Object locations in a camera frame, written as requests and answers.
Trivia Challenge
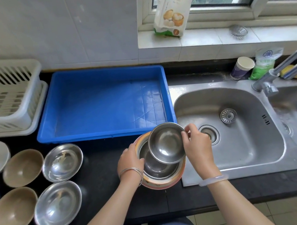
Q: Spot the person's right hand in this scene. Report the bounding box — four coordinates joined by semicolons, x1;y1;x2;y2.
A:
179;120;217;174

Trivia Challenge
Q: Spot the person's left hand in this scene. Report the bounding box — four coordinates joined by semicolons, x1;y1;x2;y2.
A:
113;141;148;178

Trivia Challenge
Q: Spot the small steel bowl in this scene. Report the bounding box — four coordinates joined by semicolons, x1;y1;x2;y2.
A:
145;120;191;168

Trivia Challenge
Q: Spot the orange plastic bowl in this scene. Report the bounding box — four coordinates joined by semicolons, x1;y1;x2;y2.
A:
133;127;191;193

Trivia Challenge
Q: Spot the person's right forearm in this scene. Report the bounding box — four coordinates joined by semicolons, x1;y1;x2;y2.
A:
198;154;277;225

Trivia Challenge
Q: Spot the person's left forearm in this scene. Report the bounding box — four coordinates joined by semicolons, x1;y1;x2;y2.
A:
43;171;153;225

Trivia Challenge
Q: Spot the silver wrist bangle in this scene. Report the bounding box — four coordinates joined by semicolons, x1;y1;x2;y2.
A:
117;166;146;190

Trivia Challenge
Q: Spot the deep steel bowl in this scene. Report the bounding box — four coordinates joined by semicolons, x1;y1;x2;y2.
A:
136;135;183;183

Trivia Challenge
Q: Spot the metal sink strainer plug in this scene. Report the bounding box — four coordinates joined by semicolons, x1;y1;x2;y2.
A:
219;107;239;125

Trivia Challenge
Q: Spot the translucent white wrist bangle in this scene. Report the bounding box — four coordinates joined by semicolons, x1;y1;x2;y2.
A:
198;173;230;188

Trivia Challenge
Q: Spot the stainless steel double sink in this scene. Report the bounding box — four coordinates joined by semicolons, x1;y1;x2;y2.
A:
167;66;297;188

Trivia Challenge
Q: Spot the blue plastic tub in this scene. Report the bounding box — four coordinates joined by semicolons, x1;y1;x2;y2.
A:
27;54;178;151

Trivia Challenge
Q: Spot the purple and white paper cup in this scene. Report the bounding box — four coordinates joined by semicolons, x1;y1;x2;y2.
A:
227;55;257;82

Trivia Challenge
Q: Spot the wide steel bowl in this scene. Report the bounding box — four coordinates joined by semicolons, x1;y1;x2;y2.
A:
30;179;87;225
39;141;87;185

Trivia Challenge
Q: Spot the green and white plastic bag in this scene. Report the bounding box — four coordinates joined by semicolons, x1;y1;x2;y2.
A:
245;45;288;81

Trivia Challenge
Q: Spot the yellow sponge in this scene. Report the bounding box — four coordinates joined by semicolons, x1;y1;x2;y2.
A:
279;64;297;82

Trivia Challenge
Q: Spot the white plastic drip tray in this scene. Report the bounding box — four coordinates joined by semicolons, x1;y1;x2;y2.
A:
0;79;56;140

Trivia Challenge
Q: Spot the beige bowl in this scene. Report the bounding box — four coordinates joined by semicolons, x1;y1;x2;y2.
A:
0;185;42;225
0;147;48;190

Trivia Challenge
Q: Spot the chrome faucet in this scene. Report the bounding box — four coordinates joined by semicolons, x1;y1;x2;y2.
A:
245;38;297;100

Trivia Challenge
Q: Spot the white and yellow flour bag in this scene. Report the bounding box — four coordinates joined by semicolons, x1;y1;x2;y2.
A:
149;0;209;41

